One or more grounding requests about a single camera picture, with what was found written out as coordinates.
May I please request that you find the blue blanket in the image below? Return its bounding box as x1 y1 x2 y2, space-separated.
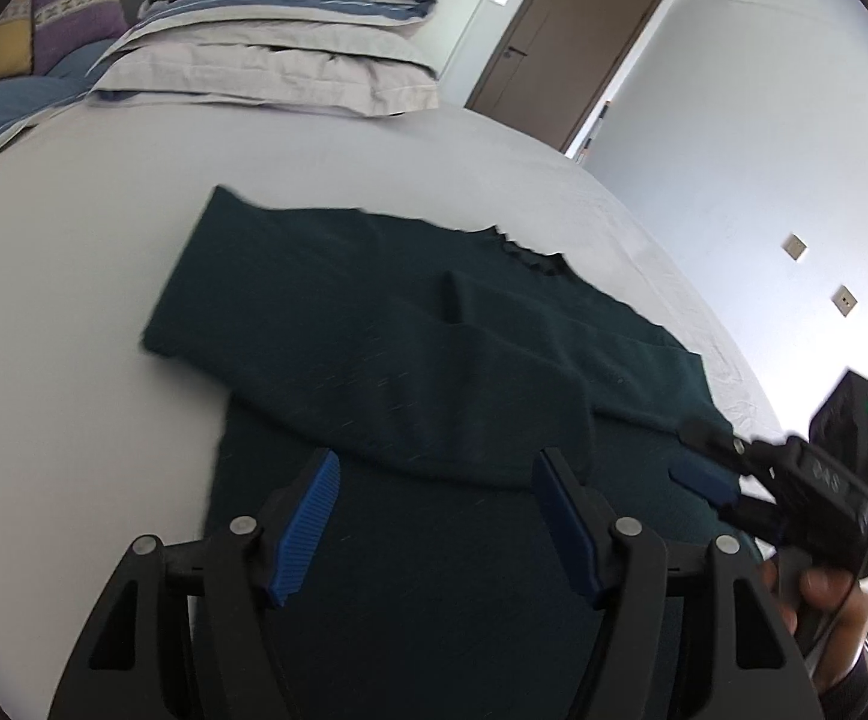
0 41 118 175

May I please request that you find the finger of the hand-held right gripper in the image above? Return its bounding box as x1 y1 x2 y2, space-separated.
678 416 780 479
669 463 784 541

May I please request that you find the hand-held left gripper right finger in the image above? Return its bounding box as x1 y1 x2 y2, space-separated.
531 447 825 720

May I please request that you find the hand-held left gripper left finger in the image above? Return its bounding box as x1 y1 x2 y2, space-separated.
47 448 342 720

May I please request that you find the dark green sweater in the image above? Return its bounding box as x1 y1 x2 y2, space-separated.
141 186 761 720

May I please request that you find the person's right hand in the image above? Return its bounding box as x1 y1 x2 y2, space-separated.
781 568 868 691

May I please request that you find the purple patterned cushion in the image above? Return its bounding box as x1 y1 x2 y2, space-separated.
31 0 129 76

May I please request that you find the brown wooden door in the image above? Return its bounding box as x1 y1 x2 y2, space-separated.
466 0 665 155

